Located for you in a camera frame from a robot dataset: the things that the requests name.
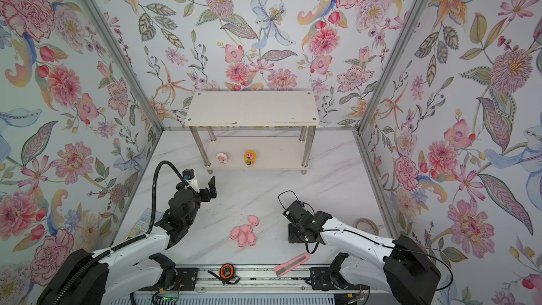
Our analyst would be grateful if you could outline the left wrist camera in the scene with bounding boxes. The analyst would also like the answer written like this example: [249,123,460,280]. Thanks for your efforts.
[182,169,200,193]

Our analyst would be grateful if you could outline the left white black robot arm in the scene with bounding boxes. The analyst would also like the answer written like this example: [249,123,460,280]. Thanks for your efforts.
[38,179,217,304]

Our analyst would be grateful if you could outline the left black corrugated cable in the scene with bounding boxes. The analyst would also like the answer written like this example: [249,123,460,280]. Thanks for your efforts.
[145,160,187,236]

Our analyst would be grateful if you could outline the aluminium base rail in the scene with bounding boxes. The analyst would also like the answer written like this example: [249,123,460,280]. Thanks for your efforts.
[67,264,433,296]

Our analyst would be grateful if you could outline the yellow-haired princess toy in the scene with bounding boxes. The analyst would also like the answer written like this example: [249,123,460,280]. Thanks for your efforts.
[244,151,257,166]

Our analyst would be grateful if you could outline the black orange tape measure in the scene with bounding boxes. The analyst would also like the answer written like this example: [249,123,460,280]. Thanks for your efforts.
[207,263,240,285]

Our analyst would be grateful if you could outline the clear tape roll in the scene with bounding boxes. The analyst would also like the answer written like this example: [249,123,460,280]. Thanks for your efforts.
[354,217,380,236]

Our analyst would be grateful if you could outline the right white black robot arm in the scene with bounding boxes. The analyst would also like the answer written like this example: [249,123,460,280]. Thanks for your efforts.
[283,201,442,304]

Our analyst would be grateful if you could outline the white two-tier shelf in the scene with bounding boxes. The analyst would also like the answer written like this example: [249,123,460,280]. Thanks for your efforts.
[185,91,319,175]

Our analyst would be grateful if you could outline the pink round pig toy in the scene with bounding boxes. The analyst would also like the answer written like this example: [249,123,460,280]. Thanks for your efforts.
[216,152,230,165]

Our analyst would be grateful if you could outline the pink striped flat tool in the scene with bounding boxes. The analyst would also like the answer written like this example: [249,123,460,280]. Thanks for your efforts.
[274,253,311,278]

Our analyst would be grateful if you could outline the yellow grey calculator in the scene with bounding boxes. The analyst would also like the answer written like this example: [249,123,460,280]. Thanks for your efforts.
[127,208,163,239]

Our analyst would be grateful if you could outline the pink piglet toy cluster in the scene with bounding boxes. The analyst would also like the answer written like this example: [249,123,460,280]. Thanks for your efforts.
[230,225,257,248]

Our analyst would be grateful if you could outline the single pink piglet toy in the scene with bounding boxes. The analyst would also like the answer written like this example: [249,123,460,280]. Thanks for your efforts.
[248,215,260,226]

